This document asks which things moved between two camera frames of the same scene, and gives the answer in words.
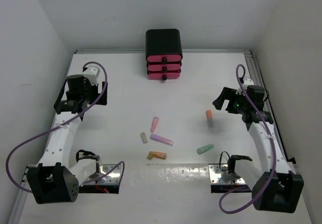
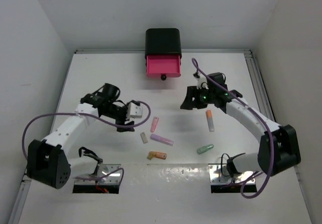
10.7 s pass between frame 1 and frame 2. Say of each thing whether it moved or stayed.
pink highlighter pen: stayed
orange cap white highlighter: stayed
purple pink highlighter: stayed
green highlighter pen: stayed
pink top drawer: moved
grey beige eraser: stayed
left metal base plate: stayed
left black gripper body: moved
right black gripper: moved
